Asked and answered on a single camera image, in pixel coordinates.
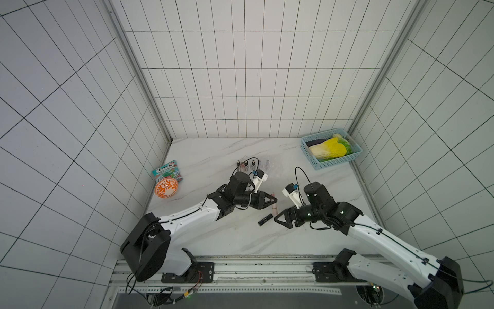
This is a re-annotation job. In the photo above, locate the clear acrylic lipstick organizer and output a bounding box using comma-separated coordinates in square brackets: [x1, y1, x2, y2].
[232, 156, 284, 178]

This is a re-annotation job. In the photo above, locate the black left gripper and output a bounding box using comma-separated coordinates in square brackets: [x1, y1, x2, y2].
[234, 189, 275, 209]

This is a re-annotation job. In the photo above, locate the left black cable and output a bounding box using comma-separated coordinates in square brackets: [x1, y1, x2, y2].
[124, 270, 203, 308]

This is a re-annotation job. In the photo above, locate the black silver-band lipstick Shuzili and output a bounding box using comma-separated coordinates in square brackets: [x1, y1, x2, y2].
[258, 214, 273, 226]

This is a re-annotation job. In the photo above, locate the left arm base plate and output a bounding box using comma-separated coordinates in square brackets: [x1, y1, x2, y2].
[161, 262, 215, 284]

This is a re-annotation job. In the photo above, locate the dark purple toy eggplant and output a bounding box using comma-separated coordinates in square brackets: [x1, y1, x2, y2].
[306, 139, 326, 148]

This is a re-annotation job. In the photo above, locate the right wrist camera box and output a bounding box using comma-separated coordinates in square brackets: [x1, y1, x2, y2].
[282, 183, 304, 209]

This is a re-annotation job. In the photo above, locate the light blue perforated basket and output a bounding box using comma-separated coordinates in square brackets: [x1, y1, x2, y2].
[301, 128, 363, 170]

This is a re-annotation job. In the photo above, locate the pink frosted lip gloss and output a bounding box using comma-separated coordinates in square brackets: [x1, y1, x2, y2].
[271, 193, 278, 217]

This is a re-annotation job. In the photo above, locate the orange patterned round lid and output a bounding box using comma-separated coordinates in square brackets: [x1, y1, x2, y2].
[154, 177, 179, 198]

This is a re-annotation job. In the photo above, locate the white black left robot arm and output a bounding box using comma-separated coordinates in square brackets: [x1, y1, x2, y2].
[120, 169, 277, 283]

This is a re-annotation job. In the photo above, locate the teal snack packet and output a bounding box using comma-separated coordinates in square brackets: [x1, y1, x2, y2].
[153, 160, 183, 182]

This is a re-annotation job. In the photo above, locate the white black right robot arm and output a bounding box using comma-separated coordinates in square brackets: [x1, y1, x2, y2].
[275, 182, 465, 308]

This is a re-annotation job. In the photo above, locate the yellow toy cabbage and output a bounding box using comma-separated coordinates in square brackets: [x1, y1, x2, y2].
[309, 133, 353, 162]

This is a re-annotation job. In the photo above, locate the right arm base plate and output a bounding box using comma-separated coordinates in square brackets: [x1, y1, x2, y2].
[312, 262, 364, 283]

